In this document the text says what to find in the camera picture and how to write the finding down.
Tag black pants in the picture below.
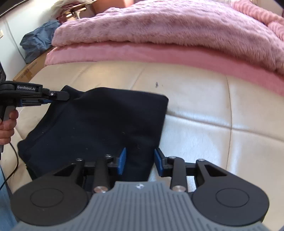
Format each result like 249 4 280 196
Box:
18 86 168 181

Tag blue clothing pile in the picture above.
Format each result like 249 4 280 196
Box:
20 20 61 64

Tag person's left hand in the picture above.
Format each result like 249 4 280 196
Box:
0 110 19 145

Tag cardboard box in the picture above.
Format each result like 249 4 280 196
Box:
13 47 53 82

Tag brown wooden chair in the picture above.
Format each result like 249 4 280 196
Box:
51 0 135 22

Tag pink bed sheet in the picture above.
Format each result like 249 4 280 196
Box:
45 42 283 95

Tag fluffy pink blanket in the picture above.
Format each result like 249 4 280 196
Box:
52 1 283 74

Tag black cable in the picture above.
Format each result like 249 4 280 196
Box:
0 141 19 192

